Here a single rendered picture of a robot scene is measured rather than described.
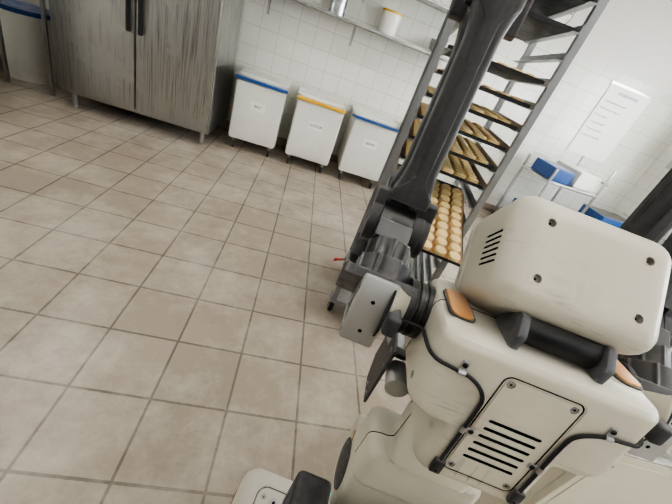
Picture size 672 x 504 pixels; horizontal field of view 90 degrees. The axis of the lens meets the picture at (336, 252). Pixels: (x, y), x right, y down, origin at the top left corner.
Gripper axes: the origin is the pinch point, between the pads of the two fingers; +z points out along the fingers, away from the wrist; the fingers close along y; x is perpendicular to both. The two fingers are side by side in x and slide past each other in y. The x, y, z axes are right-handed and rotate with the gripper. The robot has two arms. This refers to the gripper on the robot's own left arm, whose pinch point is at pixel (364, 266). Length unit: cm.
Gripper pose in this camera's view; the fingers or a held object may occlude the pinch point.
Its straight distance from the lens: 91.6
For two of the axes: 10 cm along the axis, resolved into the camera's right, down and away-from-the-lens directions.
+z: -1.8, 5.0, 8.4
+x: -3.1, 7.8, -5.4
